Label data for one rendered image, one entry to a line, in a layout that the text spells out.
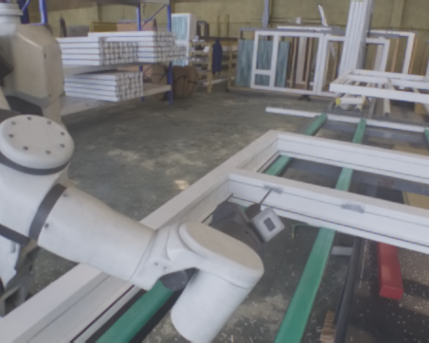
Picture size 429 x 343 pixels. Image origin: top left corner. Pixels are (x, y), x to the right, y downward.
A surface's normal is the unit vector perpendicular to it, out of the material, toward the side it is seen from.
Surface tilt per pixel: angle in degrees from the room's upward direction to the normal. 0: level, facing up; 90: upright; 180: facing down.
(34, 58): 87
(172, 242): 22
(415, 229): 90
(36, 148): 31
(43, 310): 0
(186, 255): 86
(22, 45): 87
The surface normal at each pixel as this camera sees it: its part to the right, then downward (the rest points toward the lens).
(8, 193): 0.22, 0.05
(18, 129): 0.50, -0.70
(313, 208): -0.48, 0.33
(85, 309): 0.88, 0.20
